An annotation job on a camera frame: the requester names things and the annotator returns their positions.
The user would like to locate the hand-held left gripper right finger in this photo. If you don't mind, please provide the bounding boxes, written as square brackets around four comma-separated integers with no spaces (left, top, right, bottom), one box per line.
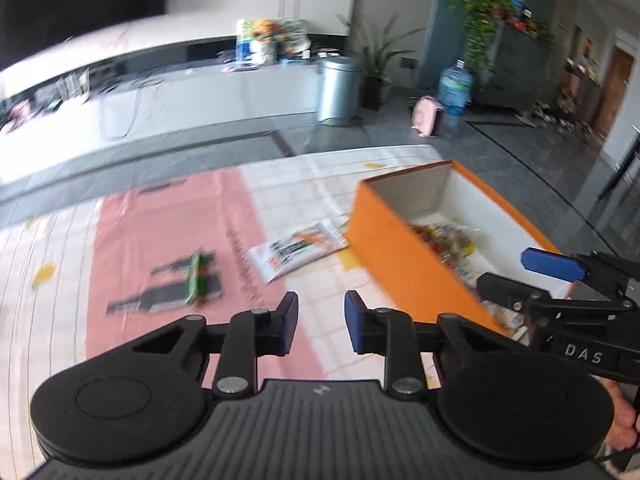
[344,290,531,401]

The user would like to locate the potted long-leaf plant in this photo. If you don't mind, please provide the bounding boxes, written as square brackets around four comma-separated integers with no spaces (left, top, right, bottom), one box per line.
[340,15,426,111]

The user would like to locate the blue water bottle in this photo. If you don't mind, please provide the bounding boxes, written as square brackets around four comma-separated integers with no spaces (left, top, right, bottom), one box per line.
[436,59,475,138]

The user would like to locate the pink checked tablecloth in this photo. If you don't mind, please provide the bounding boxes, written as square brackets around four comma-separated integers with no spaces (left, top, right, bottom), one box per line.
[0,145,551,461]

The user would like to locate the white television cabinet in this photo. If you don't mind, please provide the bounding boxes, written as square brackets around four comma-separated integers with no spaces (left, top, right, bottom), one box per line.
[0,52,331,186]

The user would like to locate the wooden door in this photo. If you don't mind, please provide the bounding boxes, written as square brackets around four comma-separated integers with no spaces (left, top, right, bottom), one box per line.
[592,45,636,143]

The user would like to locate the green snack packet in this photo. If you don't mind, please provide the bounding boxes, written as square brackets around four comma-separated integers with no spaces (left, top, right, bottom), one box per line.
[186,252,217,307]

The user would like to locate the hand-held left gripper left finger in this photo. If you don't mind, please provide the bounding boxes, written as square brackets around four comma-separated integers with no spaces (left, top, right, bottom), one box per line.
[125,291,300,400]

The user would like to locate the black metal chair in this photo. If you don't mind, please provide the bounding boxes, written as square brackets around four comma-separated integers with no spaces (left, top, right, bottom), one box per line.
[597,127,640,201]

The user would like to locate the white router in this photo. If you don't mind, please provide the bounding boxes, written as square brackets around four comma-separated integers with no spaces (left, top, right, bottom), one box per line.
[57,70,92,103]

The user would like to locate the clear bag of yellow chips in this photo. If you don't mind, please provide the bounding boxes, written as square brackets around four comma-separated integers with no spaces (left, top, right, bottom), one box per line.
[430,222,481,248]

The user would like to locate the orange red snack bag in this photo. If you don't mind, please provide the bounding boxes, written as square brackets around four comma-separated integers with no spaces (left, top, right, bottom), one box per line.
[412,225,453,266]

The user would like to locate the trailing green pothos plant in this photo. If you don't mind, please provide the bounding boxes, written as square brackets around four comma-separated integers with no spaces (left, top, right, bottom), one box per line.
[410,0,516,91]

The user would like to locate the black wall television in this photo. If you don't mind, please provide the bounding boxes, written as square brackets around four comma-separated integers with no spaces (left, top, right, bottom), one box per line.
[0,0,168,73]

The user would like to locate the orange cardboard box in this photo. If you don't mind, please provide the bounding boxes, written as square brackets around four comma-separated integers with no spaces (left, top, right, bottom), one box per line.
[345,160,576,341]

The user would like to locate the pink space heater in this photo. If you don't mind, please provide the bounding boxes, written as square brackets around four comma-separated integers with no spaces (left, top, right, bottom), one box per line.
[411,95,446,140]

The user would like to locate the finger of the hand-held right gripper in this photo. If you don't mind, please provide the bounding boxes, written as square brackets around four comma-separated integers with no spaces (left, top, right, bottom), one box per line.
[520,247,640,302]
[475,272,626,327]

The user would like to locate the white snack packet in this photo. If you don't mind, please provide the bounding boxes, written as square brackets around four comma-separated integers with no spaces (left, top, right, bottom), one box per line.
[247,219,351,285]

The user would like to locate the grey cabinet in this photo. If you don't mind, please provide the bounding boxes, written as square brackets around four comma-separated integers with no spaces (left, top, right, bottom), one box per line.
[482,22,558,111]

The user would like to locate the plush bear flower bouquet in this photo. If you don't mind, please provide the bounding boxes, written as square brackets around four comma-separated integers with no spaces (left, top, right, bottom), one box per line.
[247,18,281,66]

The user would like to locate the silver trash can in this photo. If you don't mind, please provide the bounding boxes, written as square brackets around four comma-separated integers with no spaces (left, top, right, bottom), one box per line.
[316,55,365,127]

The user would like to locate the person's right hand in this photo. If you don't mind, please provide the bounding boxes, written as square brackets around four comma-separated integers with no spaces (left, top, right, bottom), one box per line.
[597,377,640,453]

